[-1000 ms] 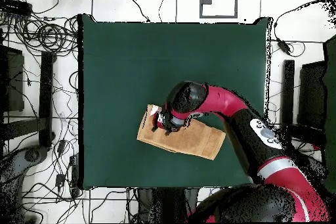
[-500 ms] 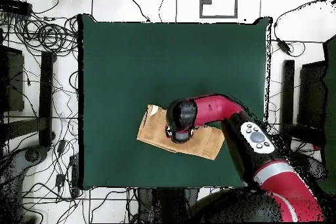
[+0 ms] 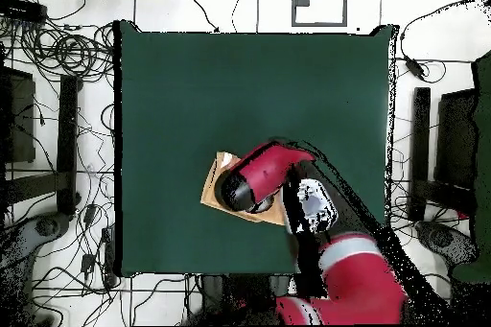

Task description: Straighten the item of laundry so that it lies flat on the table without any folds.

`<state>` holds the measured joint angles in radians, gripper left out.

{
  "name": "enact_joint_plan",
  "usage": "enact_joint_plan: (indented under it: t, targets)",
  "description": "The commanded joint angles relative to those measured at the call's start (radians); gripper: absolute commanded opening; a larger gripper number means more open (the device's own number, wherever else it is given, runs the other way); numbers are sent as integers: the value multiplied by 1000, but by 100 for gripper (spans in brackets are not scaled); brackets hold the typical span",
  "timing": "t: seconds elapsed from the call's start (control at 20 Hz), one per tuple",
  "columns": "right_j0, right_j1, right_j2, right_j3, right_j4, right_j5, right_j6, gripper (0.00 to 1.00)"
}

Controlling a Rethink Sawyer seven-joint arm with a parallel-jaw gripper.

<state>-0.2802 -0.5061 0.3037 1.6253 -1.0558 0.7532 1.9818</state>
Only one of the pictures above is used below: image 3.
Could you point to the tan terry towel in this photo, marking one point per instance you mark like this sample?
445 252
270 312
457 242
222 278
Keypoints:
210 198

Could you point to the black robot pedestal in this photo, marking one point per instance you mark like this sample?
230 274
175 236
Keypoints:
238 296

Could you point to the dark green table cloth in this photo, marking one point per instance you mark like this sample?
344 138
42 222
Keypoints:
191 93

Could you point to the office chair base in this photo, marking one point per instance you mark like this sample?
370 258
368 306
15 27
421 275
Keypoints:
46 227
445 238

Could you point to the black cross beam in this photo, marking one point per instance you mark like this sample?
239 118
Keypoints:
34 185

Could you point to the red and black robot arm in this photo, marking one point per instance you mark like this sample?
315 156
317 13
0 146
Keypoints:
356 281

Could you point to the black power adapter box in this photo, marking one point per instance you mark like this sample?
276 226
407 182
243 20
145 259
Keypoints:
23 8

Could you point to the black stand beam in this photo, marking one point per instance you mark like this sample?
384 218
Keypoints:
420 150
68 143

